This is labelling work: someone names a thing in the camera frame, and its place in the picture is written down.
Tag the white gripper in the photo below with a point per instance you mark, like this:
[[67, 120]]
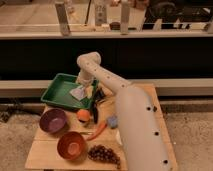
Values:
[[84, 78]]

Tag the grey white towel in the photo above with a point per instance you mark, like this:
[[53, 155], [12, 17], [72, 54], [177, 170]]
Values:
[[82, 92]]

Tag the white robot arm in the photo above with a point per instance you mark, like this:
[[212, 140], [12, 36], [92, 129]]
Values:
[[140, 134]]

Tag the green plastic tray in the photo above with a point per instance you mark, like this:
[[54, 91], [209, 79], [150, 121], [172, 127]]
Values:
[[58, 93]]

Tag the orange ball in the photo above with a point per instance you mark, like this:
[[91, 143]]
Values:
[[83, 115]]

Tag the orange carrot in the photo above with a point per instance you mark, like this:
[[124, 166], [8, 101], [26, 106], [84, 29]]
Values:
[[98, 131]]

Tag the blue sponge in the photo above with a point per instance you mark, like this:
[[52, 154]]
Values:
[[112, 122]]

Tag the purple bowl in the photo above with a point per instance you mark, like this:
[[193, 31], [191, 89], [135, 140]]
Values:
[[53, 120]]

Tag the wooden table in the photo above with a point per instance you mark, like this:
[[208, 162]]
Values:
[[43, 153]]

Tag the orange brown bowl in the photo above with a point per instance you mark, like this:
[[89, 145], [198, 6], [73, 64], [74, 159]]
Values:
[[71, 145]]

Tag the bunch of dark grapes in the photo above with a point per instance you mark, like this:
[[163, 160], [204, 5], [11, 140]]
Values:
[[100, 153]]

